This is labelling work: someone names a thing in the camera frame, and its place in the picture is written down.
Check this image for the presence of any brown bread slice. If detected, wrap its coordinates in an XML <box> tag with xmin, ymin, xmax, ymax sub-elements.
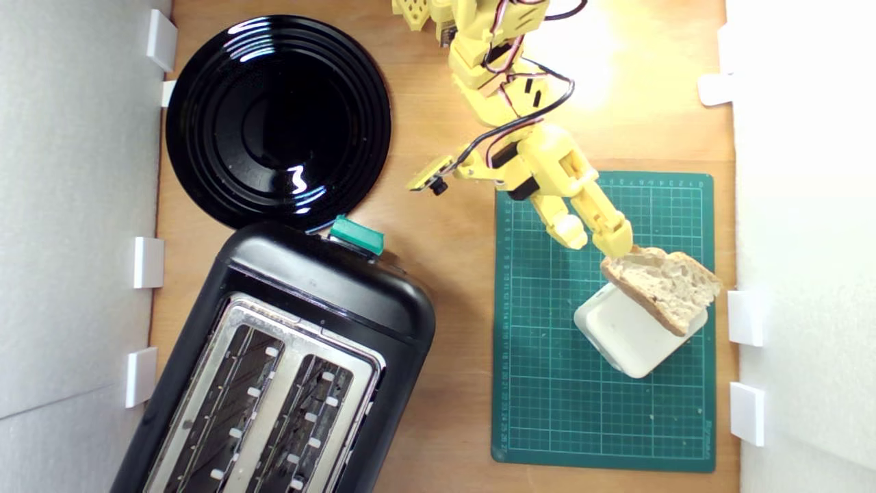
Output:
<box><xmin>600</xmin><ymin>244</ymin><xmax>723</xmax><ymax>338</ymax></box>

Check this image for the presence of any green toaster lever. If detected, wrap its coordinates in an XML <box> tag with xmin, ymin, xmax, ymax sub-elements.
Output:
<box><xmin>328</xmin><ymin>215</ymin><xmax>385</xmax><ymax>257</ymax></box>

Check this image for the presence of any black two-slot toaster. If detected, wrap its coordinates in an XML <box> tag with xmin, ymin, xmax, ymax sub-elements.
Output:
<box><xmin>109</xmin><ymin>220</ymin><xmax>437</xmax><ymax>493</ymax></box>

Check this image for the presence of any white block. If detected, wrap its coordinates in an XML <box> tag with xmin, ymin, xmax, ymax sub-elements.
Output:
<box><xmin>574</xmin><ymin>282</ymin><xmax>709</xmax><ymax>379</ymax></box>

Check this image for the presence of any green cutting mat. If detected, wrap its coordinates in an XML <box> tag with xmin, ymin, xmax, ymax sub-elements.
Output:
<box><xmin>491</xmin><ymin>168</ymin><xmax>717</xmax><ymax>473</ymax></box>

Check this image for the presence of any black plate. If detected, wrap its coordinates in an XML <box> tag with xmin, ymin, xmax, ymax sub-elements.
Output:
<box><xmin>166</xmin><ymin>15</ymin><xmax>392</xmax><ymax>233</ymax></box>

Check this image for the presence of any black cable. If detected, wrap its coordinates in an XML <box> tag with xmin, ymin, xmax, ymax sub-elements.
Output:
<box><xmin>452</xmin><ymin>0</ymin><xmax>589</xmax><ymax>172</ymax></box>

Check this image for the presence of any gripper camera board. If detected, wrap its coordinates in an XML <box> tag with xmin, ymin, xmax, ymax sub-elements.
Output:
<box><xmin>407</xmin><ymin>155</ymin><xmax>456</xmax><ymax>197</ymax></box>

